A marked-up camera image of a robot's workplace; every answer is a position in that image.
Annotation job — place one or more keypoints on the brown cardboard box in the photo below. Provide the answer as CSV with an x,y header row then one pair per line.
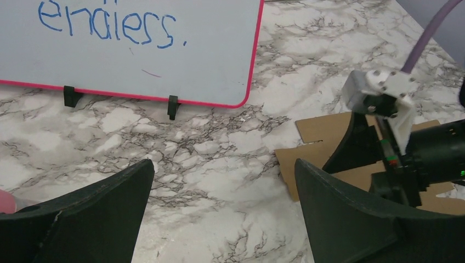
x,y
321,136

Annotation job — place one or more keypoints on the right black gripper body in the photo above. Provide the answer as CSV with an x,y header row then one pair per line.
x,y
398,182

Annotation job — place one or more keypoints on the black whiteboard foot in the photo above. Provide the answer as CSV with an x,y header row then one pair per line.
x,y
173,105
71,96

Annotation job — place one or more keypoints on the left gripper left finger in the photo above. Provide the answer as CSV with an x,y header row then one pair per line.
x,y
96,223

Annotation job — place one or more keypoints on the pink capped small bottle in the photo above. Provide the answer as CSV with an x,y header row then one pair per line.
x,y
7,202

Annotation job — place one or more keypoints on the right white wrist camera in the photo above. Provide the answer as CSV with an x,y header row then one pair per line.
x,y
383,93

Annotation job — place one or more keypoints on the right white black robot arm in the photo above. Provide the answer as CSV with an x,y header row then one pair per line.
x,y
436,153

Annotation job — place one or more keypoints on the pink framed whiteboard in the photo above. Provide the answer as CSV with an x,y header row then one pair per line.
x,y
202,52

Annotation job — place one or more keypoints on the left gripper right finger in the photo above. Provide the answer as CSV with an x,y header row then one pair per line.
x,y
347,224

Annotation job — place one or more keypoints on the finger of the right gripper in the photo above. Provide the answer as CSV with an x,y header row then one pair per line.
x,y
359,147

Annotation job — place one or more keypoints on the right black whiteboard foot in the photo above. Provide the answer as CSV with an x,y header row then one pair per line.
x,y
173,105

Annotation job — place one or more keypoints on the left black whiteboard foot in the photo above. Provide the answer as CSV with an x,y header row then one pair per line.
x,y
71,96

